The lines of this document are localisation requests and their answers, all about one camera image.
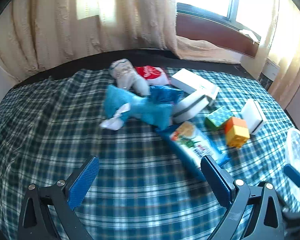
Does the white wrapper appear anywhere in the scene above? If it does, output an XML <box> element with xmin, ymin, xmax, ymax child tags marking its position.
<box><xmin>100</xmin><ymin>104</ymin><xmax>130</xmax><ymax>130</ymax></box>

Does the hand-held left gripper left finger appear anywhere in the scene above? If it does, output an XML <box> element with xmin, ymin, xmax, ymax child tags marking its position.
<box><xmin>17</xmin><ymin>155</ymin><xmax>100</xmax><ymax>240</ymax></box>

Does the white and blue box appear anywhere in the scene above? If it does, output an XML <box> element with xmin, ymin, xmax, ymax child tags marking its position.
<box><xmin>170</xmin><ymin>68</ymin><xmax>220</xmax><ymax>107</ymax></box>

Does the green dotted block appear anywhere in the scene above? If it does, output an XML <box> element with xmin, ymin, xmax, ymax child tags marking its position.
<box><xmin>205</xmin><ymin>106</ymin><xmax>234</xmax><ymax>131</ymax></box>

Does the white sponge grey layer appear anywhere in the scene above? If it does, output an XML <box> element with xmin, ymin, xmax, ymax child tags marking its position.
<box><xmin>172</xmin><ymin>90</ymin><xmax>214</xmax><ymax>124</ymax></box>
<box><xmin>241</xmin><ymin>98</ymin><xmax>267</xmax><ymax>135</ymax></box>

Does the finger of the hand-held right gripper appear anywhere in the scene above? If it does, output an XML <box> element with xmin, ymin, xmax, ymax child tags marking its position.
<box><xmin>284</xmin><ymin>164</ymin><xmax>300</xmax><ymax>189</ymax></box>

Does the brown wooden window sill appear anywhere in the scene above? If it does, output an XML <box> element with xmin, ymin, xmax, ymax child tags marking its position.
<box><xmin>176</xmin><ymin>2</ymin><xmax>262</xmax><ymax>58</ymax></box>

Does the white tower heater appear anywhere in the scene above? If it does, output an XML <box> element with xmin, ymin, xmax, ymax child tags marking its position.
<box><xmin>257</xmin><ymin>57</ymin><xmax>280</xmax><ymax>90</ymax></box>

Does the blue plaid bed sheet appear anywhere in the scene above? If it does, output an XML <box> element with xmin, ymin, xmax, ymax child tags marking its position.
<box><xmin>0</xmin><ymin>67</ymin><xmax>300</xmax><ymax>240</ymax></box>

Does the white medical packet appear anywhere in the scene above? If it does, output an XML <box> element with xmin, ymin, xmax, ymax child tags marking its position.
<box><xmin>109</xmin><ymin>59</ymin><xmax>152</xmax><ymax>97</ymax></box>

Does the clear plastic bowl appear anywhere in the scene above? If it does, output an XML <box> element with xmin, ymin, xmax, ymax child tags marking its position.
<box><xmin>284</xmin><ymin>127</ymin><xmax>300</xmax><ymax>180</ymax></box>

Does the cream straight curtain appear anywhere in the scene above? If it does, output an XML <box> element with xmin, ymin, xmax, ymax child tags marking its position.
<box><xmin>257</xmin><ymin>0</ymin><xmax>300</xmax><ymax>108</ymax></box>

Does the blue snack packet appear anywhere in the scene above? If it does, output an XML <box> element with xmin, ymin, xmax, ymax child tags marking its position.
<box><xmin>155</xmin><ymin>121</ymin><xmax>230</xmax><ymax>182</ymax></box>

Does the white cloth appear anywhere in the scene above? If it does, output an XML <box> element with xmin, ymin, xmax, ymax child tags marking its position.
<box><xmin>240</xmin><ymin>29</ymin><xmax>262</xmax><ymax>43</ymax></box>

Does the cream curtain with bundled end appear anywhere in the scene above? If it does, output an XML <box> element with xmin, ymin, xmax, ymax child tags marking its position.
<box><xmin>0</xmin><ymin>0</ymin><xmax>243</xmax><ymax>85</ymax></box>

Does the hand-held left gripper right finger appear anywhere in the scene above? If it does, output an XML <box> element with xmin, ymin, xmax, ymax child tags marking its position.
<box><xmin>200</xmin><ymin>155</ymin><xmax>285</xmax><ymax>240</ymax></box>

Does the orange and yellow block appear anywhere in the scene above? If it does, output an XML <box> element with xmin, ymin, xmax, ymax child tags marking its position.
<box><xmin>224</xmin><ymin>117</ymin><xmax>251</xmax><ymax>148</ymax></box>

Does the blue wipes packet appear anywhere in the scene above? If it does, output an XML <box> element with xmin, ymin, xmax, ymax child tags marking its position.
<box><xmin>150</xmin><ymin>85</ymin><xmax>185</xmax><ymax>104</ymax></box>

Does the blue cloth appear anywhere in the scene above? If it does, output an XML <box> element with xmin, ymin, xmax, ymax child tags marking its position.
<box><xmin>104</xmin><ymin>84</ymin><xmax>175</xmax><ymax>130</ymax></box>

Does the red glue packet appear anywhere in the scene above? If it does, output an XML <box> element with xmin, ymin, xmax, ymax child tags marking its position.
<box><xmin>135</xmin><ymin>65</ymin><xmax>170</xmax><ymax>85</ymax></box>

